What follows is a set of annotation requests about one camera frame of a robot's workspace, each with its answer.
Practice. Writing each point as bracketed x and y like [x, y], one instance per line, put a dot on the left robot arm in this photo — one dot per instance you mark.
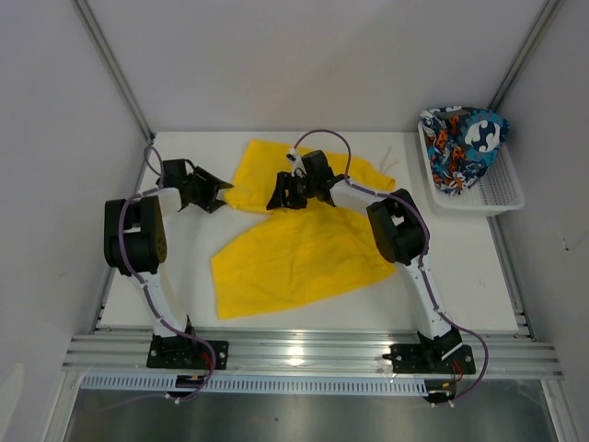
[135, 240]

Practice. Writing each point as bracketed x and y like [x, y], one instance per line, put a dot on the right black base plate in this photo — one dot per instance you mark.
[407, 358]

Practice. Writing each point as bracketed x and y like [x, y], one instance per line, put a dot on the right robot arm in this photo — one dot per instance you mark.
[400, 234]

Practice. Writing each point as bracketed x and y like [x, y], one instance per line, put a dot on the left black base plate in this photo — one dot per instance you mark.
[177, 353]

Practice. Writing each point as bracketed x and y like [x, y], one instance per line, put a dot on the right aluminium frame post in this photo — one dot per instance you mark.
[530, 43]

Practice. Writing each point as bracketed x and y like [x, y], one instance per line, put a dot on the yellow shorts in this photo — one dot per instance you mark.
[294, 257]

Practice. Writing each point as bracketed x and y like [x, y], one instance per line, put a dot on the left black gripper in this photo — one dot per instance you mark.
[212, 185]

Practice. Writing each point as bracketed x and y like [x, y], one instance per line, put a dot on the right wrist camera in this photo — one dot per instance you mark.
[295, 159]

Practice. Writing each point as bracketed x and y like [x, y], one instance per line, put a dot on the patterned blue orange shorts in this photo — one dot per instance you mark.
[462, 144]

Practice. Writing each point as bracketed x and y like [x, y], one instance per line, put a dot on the white plastic basket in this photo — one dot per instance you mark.
[498, 191]

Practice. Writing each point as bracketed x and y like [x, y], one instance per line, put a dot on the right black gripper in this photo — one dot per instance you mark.
[279, 198]

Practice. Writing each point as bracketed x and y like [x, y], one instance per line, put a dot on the aluminium mounting rail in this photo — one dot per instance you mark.
[305, 353]

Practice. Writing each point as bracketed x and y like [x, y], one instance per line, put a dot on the left aluminium frame post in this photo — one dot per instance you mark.
[109, 60]

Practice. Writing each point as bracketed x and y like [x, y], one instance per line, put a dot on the aluminium frame post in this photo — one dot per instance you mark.
[530, 43]
[109, 60]

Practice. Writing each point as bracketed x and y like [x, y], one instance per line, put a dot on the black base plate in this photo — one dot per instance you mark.
[177, 353]
[407, 358]

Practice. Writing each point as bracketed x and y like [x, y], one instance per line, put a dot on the white slotted cable duct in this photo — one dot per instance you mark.
[387, 386]

